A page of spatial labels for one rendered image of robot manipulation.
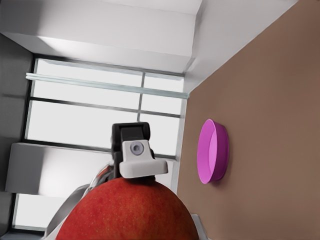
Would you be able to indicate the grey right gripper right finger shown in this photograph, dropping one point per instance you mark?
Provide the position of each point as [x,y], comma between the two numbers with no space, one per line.
[200,230]

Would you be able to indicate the large window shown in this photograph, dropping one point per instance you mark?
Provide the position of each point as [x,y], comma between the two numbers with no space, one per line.
[82,117]

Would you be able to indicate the red apple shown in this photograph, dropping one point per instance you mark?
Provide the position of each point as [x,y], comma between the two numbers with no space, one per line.
[127,212]

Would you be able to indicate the pink bowl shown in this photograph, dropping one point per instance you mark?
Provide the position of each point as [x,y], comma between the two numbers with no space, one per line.
[212,152]

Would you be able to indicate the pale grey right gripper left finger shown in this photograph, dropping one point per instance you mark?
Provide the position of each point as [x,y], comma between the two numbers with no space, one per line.
[140,167]

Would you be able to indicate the silver frame post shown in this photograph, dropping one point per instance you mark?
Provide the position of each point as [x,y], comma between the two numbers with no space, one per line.
[107,85]

